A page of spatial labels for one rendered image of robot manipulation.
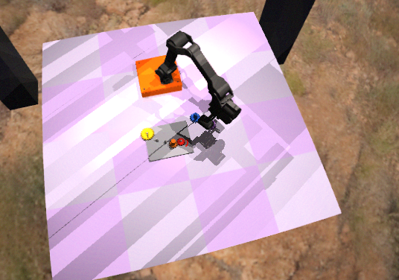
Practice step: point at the orange gear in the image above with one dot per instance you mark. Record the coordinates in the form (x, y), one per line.
(173, 143)

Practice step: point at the blue gear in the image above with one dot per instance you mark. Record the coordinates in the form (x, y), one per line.
(194, 117)

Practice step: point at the yellow gear with black stripe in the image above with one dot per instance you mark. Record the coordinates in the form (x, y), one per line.
(147, 136)

